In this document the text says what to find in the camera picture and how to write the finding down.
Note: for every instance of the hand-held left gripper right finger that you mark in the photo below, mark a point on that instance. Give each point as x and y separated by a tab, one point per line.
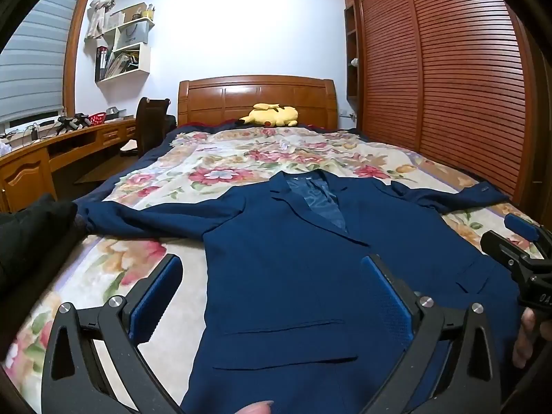
390	306

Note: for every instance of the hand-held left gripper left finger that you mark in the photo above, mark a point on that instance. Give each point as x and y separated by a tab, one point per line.
155	299

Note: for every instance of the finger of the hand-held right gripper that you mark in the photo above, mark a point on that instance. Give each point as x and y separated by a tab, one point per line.
519	224
500	248

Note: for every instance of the blue suit jacket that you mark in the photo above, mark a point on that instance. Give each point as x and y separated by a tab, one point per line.
276	267

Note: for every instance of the black folded clothes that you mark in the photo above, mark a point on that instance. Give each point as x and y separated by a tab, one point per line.
34	224

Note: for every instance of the person's right hand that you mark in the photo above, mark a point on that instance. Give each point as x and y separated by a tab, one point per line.
527	336

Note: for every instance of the person's left hand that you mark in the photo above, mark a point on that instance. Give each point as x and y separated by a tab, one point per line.
256	409

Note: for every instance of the bed with floral cover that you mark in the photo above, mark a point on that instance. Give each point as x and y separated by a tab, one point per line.
224	168

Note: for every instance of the white seat cushion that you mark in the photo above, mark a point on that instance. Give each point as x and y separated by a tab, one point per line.
129	149

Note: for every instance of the wooden louvred wardrobe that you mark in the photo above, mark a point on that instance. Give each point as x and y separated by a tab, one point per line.
453	73

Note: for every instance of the dark wooden chair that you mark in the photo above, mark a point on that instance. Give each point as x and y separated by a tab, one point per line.
149	125

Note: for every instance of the wooden desk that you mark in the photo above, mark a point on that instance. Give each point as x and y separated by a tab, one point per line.
26	172

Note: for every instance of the red basket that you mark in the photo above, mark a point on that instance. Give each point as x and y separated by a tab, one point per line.
98	120

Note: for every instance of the grey storage box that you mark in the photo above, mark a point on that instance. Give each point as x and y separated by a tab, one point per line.
114	114

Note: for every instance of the black hand-held device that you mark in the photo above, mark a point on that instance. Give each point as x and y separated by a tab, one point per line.
73	121

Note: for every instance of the yellow plush toy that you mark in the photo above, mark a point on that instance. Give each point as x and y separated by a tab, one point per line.
271	115

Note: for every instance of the wooden bed headboard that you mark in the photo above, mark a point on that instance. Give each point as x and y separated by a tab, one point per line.
258	95

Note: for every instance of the stack of books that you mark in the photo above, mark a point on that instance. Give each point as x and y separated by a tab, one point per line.
123	62

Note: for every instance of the black binders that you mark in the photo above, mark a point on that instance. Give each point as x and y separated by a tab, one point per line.
101	62

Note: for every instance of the grey window blind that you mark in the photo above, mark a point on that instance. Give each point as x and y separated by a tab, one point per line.
34	64

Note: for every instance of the grey paper shopping bag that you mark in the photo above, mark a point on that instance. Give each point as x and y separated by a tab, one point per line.
133	34

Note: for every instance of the kraft paper bag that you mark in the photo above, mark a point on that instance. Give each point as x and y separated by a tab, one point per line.
136	12

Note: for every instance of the tied beige curtain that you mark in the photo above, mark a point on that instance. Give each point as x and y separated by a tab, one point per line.
101	13

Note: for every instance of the wall socket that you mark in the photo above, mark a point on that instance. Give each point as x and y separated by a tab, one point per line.
347	115

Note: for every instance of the white wall shelf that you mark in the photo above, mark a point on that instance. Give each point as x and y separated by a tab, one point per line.
144	58

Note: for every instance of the wooden window frame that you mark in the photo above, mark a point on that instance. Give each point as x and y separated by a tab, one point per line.
73	51

